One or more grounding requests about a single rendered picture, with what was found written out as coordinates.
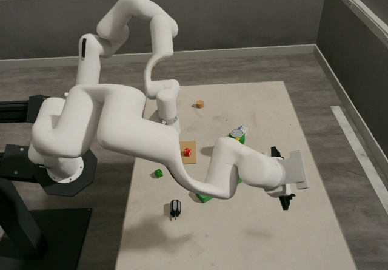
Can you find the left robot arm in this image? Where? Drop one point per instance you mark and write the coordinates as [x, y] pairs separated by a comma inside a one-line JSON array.
[[113, 33]]

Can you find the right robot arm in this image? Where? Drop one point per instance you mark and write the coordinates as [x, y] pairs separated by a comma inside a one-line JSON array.
[[58, 138]]

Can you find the green soda can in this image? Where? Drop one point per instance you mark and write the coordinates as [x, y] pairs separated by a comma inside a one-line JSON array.
[[237, 134]]

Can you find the green die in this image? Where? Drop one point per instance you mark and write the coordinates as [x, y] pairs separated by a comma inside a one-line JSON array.
[[158, 173]]

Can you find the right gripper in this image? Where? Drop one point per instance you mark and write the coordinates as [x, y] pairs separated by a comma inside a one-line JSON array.
[[283, 192]]

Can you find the tan short cylinder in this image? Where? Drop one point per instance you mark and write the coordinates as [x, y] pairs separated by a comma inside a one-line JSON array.
[[200, 104]]

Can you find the red die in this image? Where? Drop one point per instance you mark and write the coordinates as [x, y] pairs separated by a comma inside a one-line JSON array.
[[187, 152]]

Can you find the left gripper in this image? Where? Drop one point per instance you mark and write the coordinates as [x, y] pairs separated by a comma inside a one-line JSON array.
[[176, 126]]

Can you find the tan flat mat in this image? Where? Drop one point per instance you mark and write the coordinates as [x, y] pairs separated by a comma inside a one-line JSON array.
[[190, 145]]

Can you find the green rectangular box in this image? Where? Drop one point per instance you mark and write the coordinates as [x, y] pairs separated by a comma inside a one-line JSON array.
[[204, 198]]

